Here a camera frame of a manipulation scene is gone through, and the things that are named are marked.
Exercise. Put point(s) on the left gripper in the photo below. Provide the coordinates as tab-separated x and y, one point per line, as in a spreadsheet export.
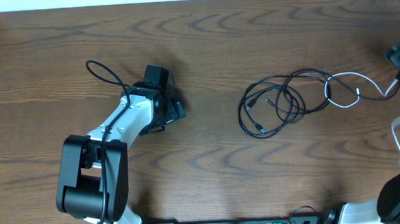
176	112

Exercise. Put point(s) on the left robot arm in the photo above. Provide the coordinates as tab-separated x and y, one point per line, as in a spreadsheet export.
93	181

